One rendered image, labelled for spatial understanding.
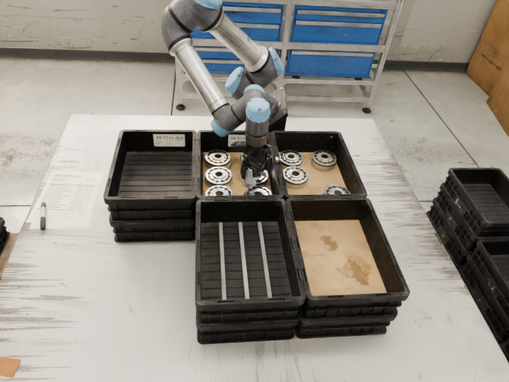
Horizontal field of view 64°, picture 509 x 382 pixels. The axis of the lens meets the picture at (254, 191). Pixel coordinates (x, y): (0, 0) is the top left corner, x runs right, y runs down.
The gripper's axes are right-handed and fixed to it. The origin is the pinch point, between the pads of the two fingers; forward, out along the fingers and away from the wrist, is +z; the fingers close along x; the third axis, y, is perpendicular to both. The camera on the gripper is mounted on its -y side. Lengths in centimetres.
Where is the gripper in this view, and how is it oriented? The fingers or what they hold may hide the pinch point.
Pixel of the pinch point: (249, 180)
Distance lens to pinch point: 154.9
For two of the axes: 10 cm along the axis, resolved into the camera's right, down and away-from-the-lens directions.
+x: 6.2, -5.4, 5.7
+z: -0.4, 7.0, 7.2
